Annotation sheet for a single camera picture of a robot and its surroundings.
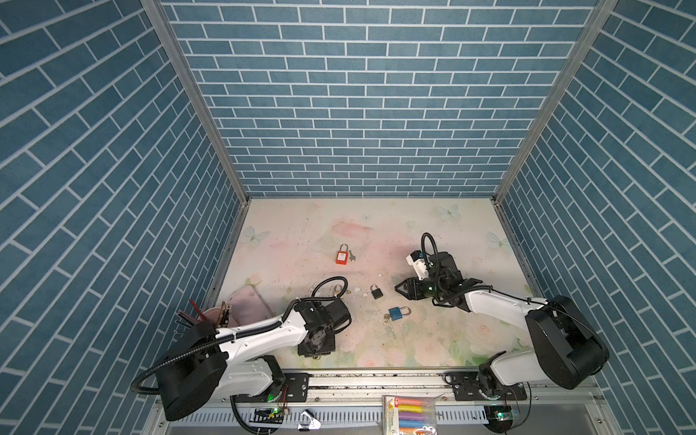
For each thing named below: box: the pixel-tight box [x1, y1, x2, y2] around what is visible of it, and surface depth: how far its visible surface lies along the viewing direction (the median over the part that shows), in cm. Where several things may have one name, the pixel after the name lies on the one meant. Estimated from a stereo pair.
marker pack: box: [382, 395, 438, 435], surface depth 70 cm
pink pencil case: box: [198, 285, 275, 328], surface depth 89 cm
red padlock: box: [335, 242, 349, 266], surface depth 101 cm
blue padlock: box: [387, 306, 412, 321], surface depth 89 cm
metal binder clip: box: [297, 409, 322, 432], surface depth 70 cm
